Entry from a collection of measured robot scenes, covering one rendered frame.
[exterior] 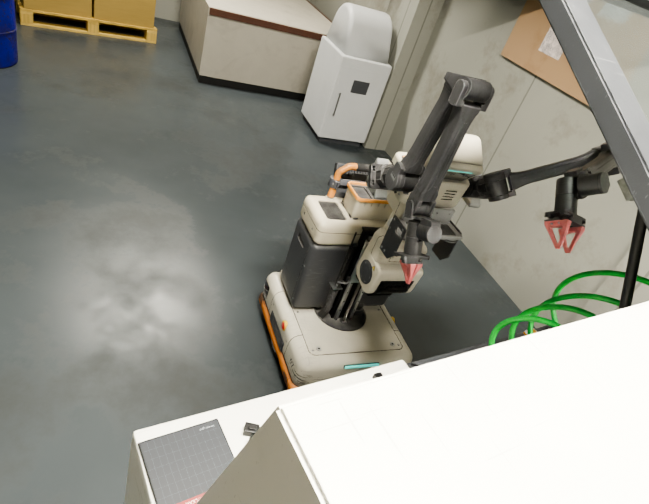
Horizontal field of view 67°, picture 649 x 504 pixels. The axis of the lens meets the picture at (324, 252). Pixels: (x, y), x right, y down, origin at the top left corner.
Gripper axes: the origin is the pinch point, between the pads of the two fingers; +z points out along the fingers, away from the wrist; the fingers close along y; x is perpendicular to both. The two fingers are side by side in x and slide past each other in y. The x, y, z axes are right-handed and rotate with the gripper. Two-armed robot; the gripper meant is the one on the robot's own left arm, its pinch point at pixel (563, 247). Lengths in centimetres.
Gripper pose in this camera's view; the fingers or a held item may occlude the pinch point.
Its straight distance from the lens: 147.3
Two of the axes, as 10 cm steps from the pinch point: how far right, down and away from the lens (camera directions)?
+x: -5.7, 0.7, 8.2
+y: 8.1, 2.4, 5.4
